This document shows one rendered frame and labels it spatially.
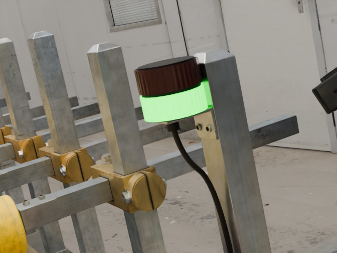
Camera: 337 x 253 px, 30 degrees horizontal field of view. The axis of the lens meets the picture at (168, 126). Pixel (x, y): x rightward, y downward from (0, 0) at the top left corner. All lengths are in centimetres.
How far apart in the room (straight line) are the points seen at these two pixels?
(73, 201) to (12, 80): 49
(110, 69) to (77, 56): 600
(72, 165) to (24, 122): 28
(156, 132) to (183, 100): 62
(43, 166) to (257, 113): 367
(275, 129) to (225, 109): 42
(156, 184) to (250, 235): 22
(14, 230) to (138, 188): 16
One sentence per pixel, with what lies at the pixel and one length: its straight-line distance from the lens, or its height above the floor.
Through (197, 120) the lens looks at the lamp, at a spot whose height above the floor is 106.
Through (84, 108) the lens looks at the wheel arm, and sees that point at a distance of 165.
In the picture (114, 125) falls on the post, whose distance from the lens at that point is 81.
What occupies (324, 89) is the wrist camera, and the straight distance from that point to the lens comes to 53.
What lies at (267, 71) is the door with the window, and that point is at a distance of 450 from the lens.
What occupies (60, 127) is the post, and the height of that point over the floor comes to 101.
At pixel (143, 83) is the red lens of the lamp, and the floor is 111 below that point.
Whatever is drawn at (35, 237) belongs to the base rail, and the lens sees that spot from 156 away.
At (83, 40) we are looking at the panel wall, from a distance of 661.
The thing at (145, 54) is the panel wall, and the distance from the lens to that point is 567.
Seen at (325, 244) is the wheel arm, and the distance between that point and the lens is 79.
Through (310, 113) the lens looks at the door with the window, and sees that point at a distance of 431.
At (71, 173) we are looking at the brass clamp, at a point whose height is 94.
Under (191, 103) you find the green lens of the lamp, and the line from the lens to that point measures 56.
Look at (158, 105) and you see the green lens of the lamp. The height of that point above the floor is 109.
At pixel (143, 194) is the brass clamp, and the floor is 95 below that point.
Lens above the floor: 118
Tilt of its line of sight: 11 degrees down
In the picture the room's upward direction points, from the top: 12 degrees counter-clockwise
